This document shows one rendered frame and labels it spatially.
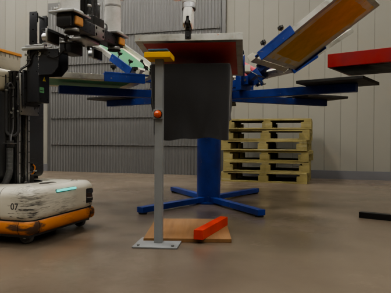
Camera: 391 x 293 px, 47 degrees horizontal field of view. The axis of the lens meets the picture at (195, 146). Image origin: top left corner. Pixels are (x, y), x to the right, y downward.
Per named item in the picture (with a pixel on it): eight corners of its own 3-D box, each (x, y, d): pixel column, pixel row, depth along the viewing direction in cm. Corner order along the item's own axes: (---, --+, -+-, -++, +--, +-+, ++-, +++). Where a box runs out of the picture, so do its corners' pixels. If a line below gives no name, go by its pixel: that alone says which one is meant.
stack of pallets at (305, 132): (313, 179, 634) (314, 121, 633) (310, 184, 557) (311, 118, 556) (233, 177, 667) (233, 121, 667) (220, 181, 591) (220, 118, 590)
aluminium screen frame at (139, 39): (242, 39, 239) (242, 32, 239) (134, 41, 245) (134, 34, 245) (243, 75, 316) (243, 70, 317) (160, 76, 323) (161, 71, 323)
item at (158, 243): (177, 249, 215) (178, 47, 214) (131, 247, 217) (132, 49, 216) (183, 239, 237) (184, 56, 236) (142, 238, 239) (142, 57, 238)
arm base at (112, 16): (92, 32, 260) (93, 6, 259) (103, 38, 272) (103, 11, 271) (117, 31, 255) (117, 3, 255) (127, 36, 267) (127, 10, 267)
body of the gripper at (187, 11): (183, 11, 251) (182, 30, 250) (180, 3, 241) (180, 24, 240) (196, 10, 250) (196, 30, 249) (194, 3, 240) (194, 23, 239)
